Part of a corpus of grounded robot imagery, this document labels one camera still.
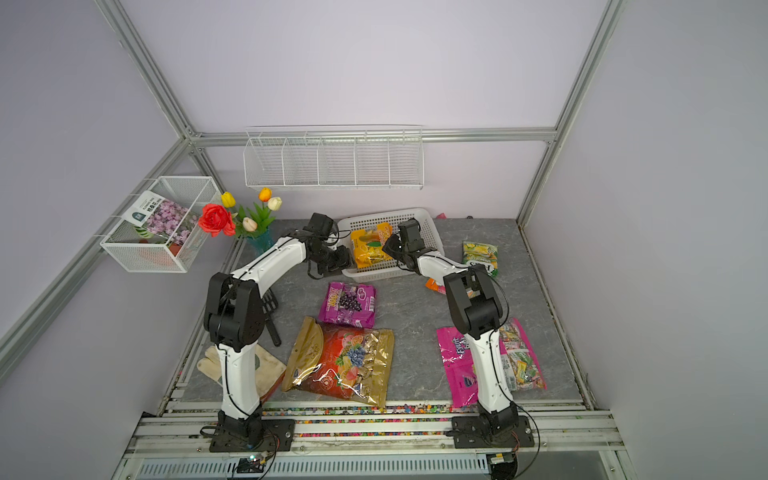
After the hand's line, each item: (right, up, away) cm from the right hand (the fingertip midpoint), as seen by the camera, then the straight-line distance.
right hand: (383, 240), depth 104 cm
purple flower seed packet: (-53, +5, -30) cm, 61 cm away
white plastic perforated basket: (-14, +6, +4) cm, 15 cm away
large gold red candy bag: (-10, -34, -22) cm, 42 cm away
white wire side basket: (-60, -3, -30) cm, 67 cm away
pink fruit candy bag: (+23, -37, -19) cm, 47 cm away
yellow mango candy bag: (-5, -1, +1) cm, 5 cm away
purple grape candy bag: (-10, -20, -12) cm, 25 cm away
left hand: (-9, -9, -9) cm, 16 cm away
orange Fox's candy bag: (+17, -15, -2) cm, 23 cm away
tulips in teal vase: (-35, +3, -22) cm, 41 cm away
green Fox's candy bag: (+34, -4, +5) cm, 35 cm away
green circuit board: (-31, -56, -32) cm, 71 cm away
